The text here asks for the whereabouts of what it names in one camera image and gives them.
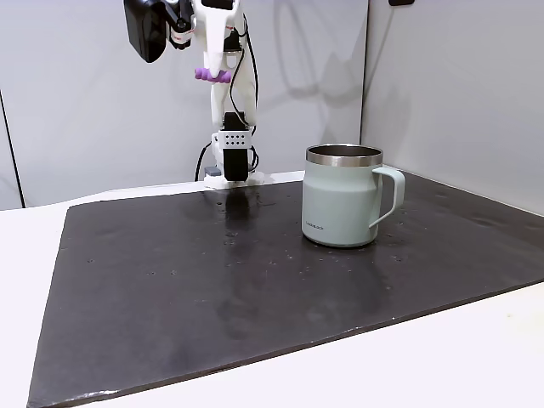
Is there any black table mat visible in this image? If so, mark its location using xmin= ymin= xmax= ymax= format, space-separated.
xmin=25 ymin=168 xmax=544 ymax=408

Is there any black base cable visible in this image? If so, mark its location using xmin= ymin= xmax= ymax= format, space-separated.
xmin=194 ymin=142 xmax=213 ymax=183

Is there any black camera box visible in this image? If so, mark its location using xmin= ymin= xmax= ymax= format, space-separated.
xmin=123 ymin=0 xmax=198 ymax=65

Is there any pale green steel mug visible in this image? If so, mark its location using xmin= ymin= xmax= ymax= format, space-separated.
xmin=301 ymin=144 xmax=406 ymax=249

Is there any purple pen grip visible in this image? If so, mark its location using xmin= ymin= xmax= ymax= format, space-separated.
xmin=194 ymin=67 xmax=232 ymax=85

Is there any black camera cable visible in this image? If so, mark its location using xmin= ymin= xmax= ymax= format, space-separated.
xmin=228 ymin=12 xmax=260 ymax=128

